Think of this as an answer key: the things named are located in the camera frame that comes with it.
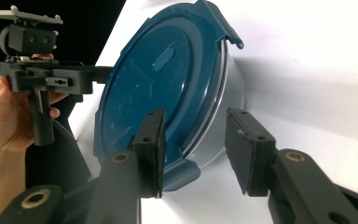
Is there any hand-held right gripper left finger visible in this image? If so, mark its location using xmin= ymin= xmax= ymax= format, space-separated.
xmin=131 ymin=107 xmax=168 ymax=200

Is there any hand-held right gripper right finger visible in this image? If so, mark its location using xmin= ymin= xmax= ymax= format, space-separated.
xmin=224 ymin=107 xmax=277 ymax=198

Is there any blue container lid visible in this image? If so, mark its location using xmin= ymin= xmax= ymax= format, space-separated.
xmin=92 ymin=0 xmax=245 ymax=192

